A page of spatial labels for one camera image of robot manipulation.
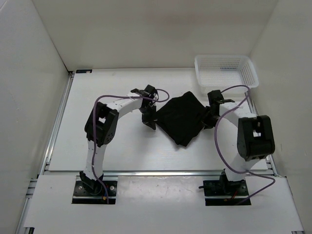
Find right aluminium frame rail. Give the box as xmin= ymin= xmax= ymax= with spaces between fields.
xmin=245 ymin=91 xmax=305 ymax=234

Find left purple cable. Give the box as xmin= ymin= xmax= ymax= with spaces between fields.
xmin=91 ymin=88 xmax=171 ymax=203

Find white plastic mesh basket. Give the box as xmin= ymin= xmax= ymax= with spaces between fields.
xmin=195 ymin=55 xmax=259 ymax=94

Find front aluminium frame rail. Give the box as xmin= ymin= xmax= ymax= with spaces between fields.
xmin=43 ymin=169 xmax=273 ymax=176

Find left aluminium frame rail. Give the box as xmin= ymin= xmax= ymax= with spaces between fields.
xmin=15 ymin=71 xmax=76 ymax=234

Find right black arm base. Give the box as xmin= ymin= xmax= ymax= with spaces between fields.
xmin=198 ymin=173 xmax=251 ymax=206

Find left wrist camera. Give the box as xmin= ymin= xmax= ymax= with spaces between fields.
xmin=130 ymin=84 xmax=157 ymax=99

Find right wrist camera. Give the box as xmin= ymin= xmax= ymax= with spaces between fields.
xmin=207 ymin=90 xmax=234 ymax=106

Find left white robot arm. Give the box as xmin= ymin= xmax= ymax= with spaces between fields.
xmin=79 ymin=89 xmax=158 ymax=195

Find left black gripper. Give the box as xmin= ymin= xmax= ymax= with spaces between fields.
xmin=139 ymin=105 xmax=157 ymax=130

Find black shorts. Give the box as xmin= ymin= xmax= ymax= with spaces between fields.
xmin=156 ymin=91 xmax=207 ymax=147

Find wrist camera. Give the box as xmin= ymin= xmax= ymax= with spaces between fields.
xmin=130 ymin=84 xmax=157 ymax=99
xmin=207 ymin=90 xmax=234 ymax=106

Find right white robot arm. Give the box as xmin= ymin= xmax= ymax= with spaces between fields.
xmin=204 ymin=101 xmax=275 ymax=195

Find aluminium frame rail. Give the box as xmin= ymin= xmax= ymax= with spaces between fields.
xmin=43 ymin=169 xmax=273 ymax=176
xmin=245 ymin=91 xmax=305 ymax=234
xmin=15 ymin=71 xmax=76 ymax=234

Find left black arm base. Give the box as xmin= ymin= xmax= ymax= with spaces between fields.
xmin=72 ymin=171 xmax=117 ymax=205

